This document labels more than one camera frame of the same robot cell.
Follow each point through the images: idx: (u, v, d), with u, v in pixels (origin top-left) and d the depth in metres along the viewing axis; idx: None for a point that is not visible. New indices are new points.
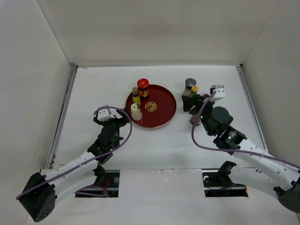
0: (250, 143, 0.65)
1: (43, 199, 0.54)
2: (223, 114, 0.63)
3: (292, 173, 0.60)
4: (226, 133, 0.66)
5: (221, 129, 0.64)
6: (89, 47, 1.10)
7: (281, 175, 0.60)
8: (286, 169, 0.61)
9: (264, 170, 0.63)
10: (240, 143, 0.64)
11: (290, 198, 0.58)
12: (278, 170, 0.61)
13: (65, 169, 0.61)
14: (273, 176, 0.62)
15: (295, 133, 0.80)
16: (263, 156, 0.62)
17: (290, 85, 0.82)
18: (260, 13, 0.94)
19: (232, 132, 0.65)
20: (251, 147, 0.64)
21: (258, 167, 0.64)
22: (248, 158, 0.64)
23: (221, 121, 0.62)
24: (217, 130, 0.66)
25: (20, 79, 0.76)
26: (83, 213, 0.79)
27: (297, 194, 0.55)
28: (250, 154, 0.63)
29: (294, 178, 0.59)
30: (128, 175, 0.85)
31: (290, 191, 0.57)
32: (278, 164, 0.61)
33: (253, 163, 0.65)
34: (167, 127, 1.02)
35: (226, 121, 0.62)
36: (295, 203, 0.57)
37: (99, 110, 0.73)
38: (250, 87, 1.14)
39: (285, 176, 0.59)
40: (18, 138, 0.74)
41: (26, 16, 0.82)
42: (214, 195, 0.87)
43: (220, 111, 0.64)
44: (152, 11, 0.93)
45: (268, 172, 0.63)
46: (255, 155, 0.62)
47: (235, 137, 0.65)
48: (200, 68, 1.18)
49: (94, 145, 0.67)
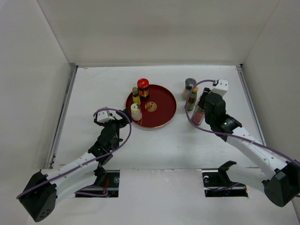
0: (244, 130, 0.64)
1: (44, 198, 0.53)
2: (216, 98, 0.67)
3: (279, 162, 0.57)
4: (222, 120, 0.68)
5: (214, 112, 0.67)
6: (89, 47, 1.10)
7: (266, 162, 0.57)
8: (273, 158, 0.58)
9: (252, 157, 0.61)
10: (234, 129, 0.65)
11: (274, 187, 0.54)
12: (264, 157, 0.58)
13: (66, 168, 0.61)
14: (260, 163, 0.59)
15: (295, 133, 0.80)
16: (253, 142, 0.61)
17: (290, 85, 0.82)
18: (260, 12, 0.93)
19: (229, 120, 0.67)
20: (243, 133, 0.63)
21: (248, 155, 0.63)
22: (238, 144, 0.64)
23: (213, 103, 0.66)
24: (211, 115, 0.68)
25: (20, 79, 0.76)
26: (83, 212, 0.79)
27: (279, 181, 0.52)
28: (240, 139, 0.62)
29: (280, 167, 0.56)
30: (128, 174, 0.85)
31: (273, 178, 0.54)
32: (266, 153, 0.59)
33: (244, 150, 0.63)
34: (168, 127, 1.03)
35: (217, 102, 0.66)
36: (279, 191, 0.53)
37: (98, 112, 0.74)
38: (250, 87, 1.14)
39: (271, 164, 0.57)
40: (18, 138, 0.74)
41: (26, 16, 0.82)
42: (214, 195, 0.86)
43: (214, 96, 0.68)
44: (151, 11, 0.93)
45: (256, 160, 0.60)
46: (244, 140, 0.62)
47: (230, 124, 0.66)
48: (200, 68, 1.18)
49: (94, 146, 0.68)
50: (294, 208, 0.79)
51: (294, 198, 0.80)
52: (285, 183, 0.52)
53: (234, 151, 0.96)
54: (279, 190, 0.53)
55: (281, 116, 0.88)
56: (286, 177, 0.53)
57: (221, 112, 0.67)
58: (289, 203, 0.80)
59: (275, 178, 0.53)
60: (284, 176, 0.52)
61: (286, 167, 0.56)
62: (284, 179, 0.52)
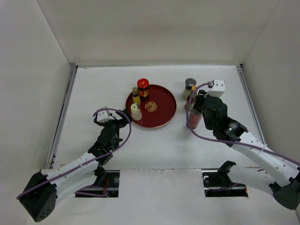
0: (251, 136, 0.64)
1: (44, 198, 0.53)
2: (217, 103, 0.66)
3: (291, 170, 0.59)
4: (226, 125, 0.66)
5: (217, 118, 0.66)
6: (89, 47, 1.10)
7: (279, 170, 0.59)
8: (285, 165, 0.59)
9: (263, 164, 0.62)
10: (240, 135, 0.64)
11: (287, 195, 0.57)
12: (276, 165, 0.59)
13: (66, 169, 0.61)
14: (272, 170, 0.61)
15: (295, 133, 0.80)
16: (263, 150, 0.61)
17: (290, 85, 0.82)
18: (261, 12, 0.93)
19: (233, 124, 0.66)
20: (251, 140, 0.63)
21: (258, 162, 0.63)
22: (247, 151, 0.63)
23: (214, 109, 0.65)
24: (213, 121, 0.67)
25: (19, 79, 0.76)
26: (83, 212, 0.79)
27: (295, 191, 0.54)
28: (250, 148, 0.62)
29: (293, 175, 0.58)
30: (128, 174, 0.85)
31: (288, 188, 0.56)
32: (278, 160, 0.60)
33: (253, 157, 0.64)
34: (168, 127, 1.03)
35: (219, 108, 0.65)
36: (292, 199, 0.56)
37: (98, 112, 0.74)
38: (250, 87, 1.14)
39: (284, 173, 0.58)
40: (18, 139, 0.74)
41: (26, 16, 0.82)
42: (214, 195, 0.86)
43: (213, 101, 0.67)
44: (151, 11, 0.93)
45: (267, 167, 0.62)
46: (254, 148, 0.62)
47: (235, 128, 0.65)
48: (200, 68, 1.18)
49: (94, 146, 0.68)
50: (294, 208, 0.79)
51: None
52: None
53: (234, 151, 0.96)
54: (292, 198, 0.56)
55: (281, 116, 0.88)
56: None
57: (224, 117, 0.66)
58: None
59: (292, 189, 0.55)
60: (299, 185, 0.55)
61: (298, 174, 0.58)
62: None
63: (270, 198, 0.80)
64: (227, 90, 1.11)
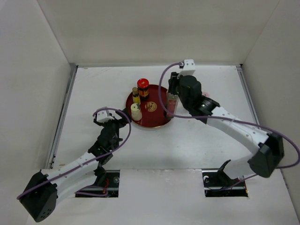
0: (222, 109, 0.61)
1: (45, 198, 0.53)
2: (191, 80, 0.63)
3: (260, 136, 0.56)
4: (199, 102, 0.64)
5: (192, 95, 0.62)
6: (89, 47, 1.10)
7: (249, 138, 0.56)
8: (254, 132, 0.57)
9: (235, 136, 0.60)
10: (213, 110, 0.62)
11: (259, 161, 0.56)
12: (246, 133, 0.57)
13: (66, 168, 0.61)
14: (243, 139, 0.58)
15: (294, 133, 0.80)
16: (234, 121, 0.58)
17: (290, 85, 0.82)
18: (261, 12, 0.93)
19: (206, 101, 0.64)
20: (222, 114, 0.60)
21: (230, 133, 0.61)
22: (220, 124, 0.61)
23: (188, 86, 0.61)
24: (188, 98, 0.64)
25: (20, 80, 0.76)
26: (83, 212, 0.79)
27: (264, 155, 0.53)
28: (221, 120, 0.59)
29: (262, 140, 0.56)
30: (128, 174, 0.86)
31: (258, 153, 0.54)
32: (247, 128, 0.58)
33: (225, 129, 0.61)
34: (168, 127, 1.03)
35: (194, 86, 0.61)
36: (264, 164, 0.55)
37: (98, 112, 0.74)
38: (250, 87, 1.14)
39: (254, 139, 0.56)
40: (18, 139, 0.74)
41: (26, 16, 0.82)
42: (214, 195, 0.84)
43: (187, 78, 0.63)
44: (152, 11, 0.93)
45: (238, 137, 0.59)
46: (225, 120, 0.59)
47: (209, 105, 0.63)
48: (200, 68, 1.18)
49: (94, 146, 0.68)
50: (294, 207, 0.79)
51: (294, 198, 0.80)
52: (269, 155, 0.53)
53: (234, 151, 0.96)
54: (264, 162, 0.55)
55: (281, 116, 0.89)
56: (269, 150, 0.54)
57: (198, 95, 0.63)
58: (289, 203, 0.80)
59: (261, 153, 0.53)
60: (268, 150, 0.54)
61: (267, 139, 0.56)
62: (268, 153, 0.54)
63: (270, 198, 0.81)
64: (227, 90, 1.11)
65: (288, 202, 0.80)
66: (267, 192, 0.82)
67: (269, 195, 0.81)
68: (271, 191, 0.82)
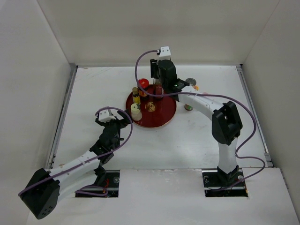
0: (191, 87, 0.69)
1: (47, 195, 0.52)
2: (168, 63, 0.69)
3: (217, 106, 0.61)
4: (174, 83, 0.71)
5: (167, 77, 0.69)
6: (89, 47, 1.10)
7: (207, 107, 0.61)
8: (213, 102, 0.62)
9: (199, 108, 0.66)
10: (183, 88, 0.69)
11: (216, 127, 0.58)
12: (206, 103, 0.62)
13: (69, 166, 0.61)
14: (204, 110, 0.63)
15: (294, 132, 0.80)
16: (197, 94, 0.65)
17: (289, 86, 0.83)
18: (260, 13, 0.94)
19: (180, 83, 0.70)
20: (190, 90, 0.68)
21: (196, 107, 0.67)
22: (187, 99, 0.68)
23: (164, 68, 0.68)
24: (165, 79, 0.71)
25: (20, 80, 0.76)
26: (83, 212, 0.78)
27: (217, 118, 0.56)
28: (187, 95, 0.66)
29: (217, 108, 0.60)
30: (129, 174, 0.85)
31: (213, 118, 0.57)
32: (207, 100, 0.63)
33: (192, 104, 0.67)
34: (168, 126, 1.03)
35: (168, 67, 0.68)
36: (220, 129, 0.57)
37: (100, 111, 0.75)
38: (249, 87, 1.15)
39: (210, 108, 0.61)
40: (18, 138, 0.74)
41: (26, 16, 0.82)
42: (214, 195, 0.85)
43: (165, 62, 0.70)
44: (152, 11, 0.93)
45: (201, 108, 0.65)
46: (190, 94, 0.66)
47: (181, 86, 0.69)
48: (200, 68, 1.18)
49: (96, 145, 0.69)
50: (294, 207, 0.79)
51: (294, 198, 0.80)
52: (221, 119, 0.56)
53: None
54: (219, 127, 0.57)
55: (281, 115, 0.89)
56: (222, 115, 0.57)
57: (173, 77, 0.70)
58: (288, 203, 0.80)
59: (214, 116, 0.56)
60: (221, 115, 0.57)
61: (224, 108, 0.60)
62: (221, 117, 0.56)
63: (269, 198, 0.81)
64: (227, 90, 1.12)
65: (288, 202, 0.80)
66: (267, 192, 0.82)
67: (269, 195, 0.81)
68: (271, 191, 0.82)
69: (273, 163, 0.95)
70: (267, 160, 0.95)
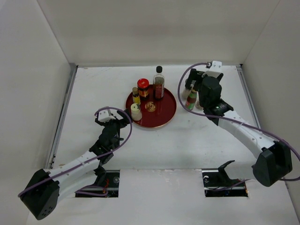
0: (236, 114, 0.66)
1: (47, 195, 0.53)
2: (213, 83, 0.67)
3: (267, 142, 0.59)
4: (215, 104, 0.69)
5: (210, 96, 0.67)
6: (89, 47, 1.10)
7: (254, 141, 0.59)
8: (261, 137, 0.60)
9: (243, 138, 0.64)
10: (226, 113, 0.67)
11: (261, 166, 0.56)
12: (252, 137, 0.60)
13: (69, 167, 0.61)
14: (248, 142, 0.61)
15: (294, 132, 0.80)
16: (242, 124, 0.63)
17: (290, 86, 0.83)
18: (261, 12, 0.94)
19: (221, 105, 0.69)
20: (234, 116, 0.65)
21: (239, 136, 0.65)
22: (229, 126, 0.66)
23: (209, 87, 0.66)
24: (206, 98, 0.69)
25: (20, 80, 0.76)
26: (82, 212, 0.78)
27: (265, 158, 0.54)
28: (231, 122, 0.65)
29: (266, 146, 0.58)
30: (129, 174, 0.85)
31: (259, 156, 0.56)
32: (255, 133, 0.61)
33: (235, 131, 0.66)
34: (168, 126, 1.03)
35: (214, 87, 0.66)
36: (266, 169, 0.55)
37: (99, 111, 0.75)
38: (249, 87, 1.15)
39: (258, 143, 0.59)
40: (18, 138, 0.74)
41: (26, 16, 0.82)
42: (214, 195, 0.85)
43: (211, 80, 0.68)
44: (152, 11, 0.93)
45: (245, 139, 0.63)
46: (234, 122, 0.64)
47: (223, 108, 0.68)
48: (199, 68, 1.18)
49: (95, 145, 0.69)
50: (294, 208, 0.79)
51: (294, 198, 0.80)
52: (270, 160, 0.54)
53: (234, 152, 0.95)
54: (266, 168, 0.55)
55: (281, 116, 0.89)
56: (272, 155, 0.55)
57: (216, 98, 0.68)
58: (288, 203, 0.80)
59: (262, 155, 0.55)
60: (271, 155, 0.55)
61: (273, 146, 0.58)
62: (271, 158, 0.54)
63: (269, 198, 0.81)
64: (227, 90, 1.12)
65: (287, 202, 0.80)
66: (267, 193, 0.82)
67: (268, 195, 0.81)
68: (271, 191, 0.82)
69: None
70: None
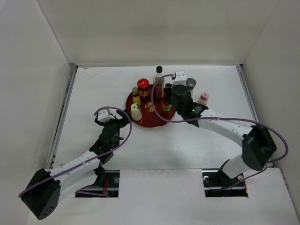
0: (211, 111, 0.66)
1: (48, 195, 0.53)
2: (181, 89, 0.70)
3: (246, 129, 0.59)
4: (191, 108, 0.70)
5: (183, 102, 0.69)
6: (89, 47, 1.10)
7: (234, 131, 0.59)
8: (239, 126, 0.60)
9: (223, 132, 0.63)
10: (202, 112, 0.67)
11: (248, 153, 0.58)
12: (231, 128, 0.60)
13: (69, 166, 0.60)
14: (229, 134, 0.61)
15: (294, 132, 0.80)
16: (219, 118, 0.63)
17: (289, 86, 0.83)
18: (261, 13, 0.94)
19: (198, 107, 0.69)
20: (210, 114, 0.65)
21: (220, 131, 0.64)
22: (208, 123, 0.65)
23: (178, 94, 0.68)
24: (180, 105, 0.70)
25: (20, 80, 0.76)
26: (82, 212, 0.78)
27: (248, 144, 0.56)
28: (209, 119, 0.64)
29: (246, 132, 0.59)
30: (129, 174, 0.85)
31: (243, 144, 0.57)
32: (232, 123, 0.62)
33: (215, 128, 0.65)
34: (168, 126, 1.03)
35: (183, 93, 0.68)
36: (252, 155, 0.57)
37: (99, 111, 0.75)
38: (249, 87, 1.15)
39: (238, 132, 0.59)
40: (18, 138, 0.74)
41: (26, 16, 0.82)
42: (214, 195, 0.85)
43: (178, 87, 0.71)
44: (152, 11, 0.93)
45: (226, 133, 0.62)
46: (212, 119, 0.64)
47: (199, 110, 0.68)
48: (199, 68, 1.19)
49: (95, 145, 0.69)
50: (293, 207, 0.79)
51: (294, 198, 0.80)
52: (253, 144, 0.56)
53: (234, 151, 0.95)
54: (253, 153, 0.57)
55: (281, 116, 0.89)
56: (253, 139, 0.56)
57: (189, 101, 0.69)
58: (288, 203, 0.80)
59: (245, 142, 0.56)
60: (253, 140, 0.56)
61: (253, 131, 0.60)
62: (253, 142, 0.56)
63: (269, 198, 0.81)
64: (227, 91, 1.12)
65: (287, 202, 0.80)
66: (267, 192, 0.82)
67: (269, 195, 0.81)
68: (271, 190, 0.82)
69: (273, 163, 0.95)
70: None
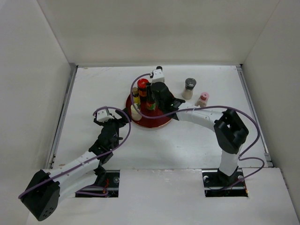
0: (187, 103, 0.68)
1: (47, 196, 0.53)
2: (160, 85, 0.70)
3: (218, 116, 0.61)
4: (170, 104, 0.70)
5: (161, 98, 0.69)
6: (89, 47, 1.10)
7: (207, 119, 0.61)
8: (212, 113, 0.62)
9: (199, 122, 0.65)
10: (179, 106, 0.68)
11: (221, 138, 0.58)
12: (205, 116, 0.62)
13: (68, 167, 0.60)
14: (204, 122, 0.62)
15: (294, 132, 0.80)
16: (194, 109, 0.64)
17: (289, 86, 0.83)
18: (261, 13, 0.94)
19: (176, 102, 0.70)
20: (187, 106, 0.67)
21: (197, 121, 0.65)
22: (185, 116, 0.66)
23: (157, 90, 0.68)
24: (160, 101, 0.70)
25: (20, 81, 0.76)
26: (82, 212, 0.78)
27: (220, 129, 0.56)
28: (185, 111, 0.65)
29: (218, 118, 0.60)
30: (129, 174, 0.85)
31: (215, 129, 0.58)
32: (205, 112, 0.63)
33: (192, 120, 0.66)
34: (167, 126, 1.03)
35: (161, 89, 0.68)
36: (225, 139, 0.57)
37: (98, 111, 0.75)
38: (250, 87, 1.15)
39: (210, 119, 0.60)
40: (18, 138, 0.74)
41: (26, 16, 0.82)
42: (214, 195, 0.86)
43: (158, 84, 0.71)
44: (152, 11, 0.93)
45: (201, 122, 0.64)
46: (187, 110, 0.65)
47: (177, 104, 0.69)
48: (199, 68, 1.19)
49: (95, 145, 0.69)
50: (294, 208, 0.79)
51: (294, 198, 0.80)
52: (224, 128, 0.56)
53: None
54: (225, 138, 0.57)
55: (281, 116, 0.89)
56: (224, 124, 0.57)
57: (168, 97, 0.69)
58: (288, 204, 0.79)
59: (217, 127, 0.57)
60: (223, 125, 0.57)
61: (224, 117, 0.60)
62: (224, 127, 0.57)
63: (269, 198, 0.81)
64: (227, 90, 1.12)
65: (288, 202, 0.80)
66: (267, 193, 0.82)
67: (269, 195, 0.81)
68: (271, 190, 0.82)
69: (273, 163, 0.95)
70: (267, 160, 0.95)
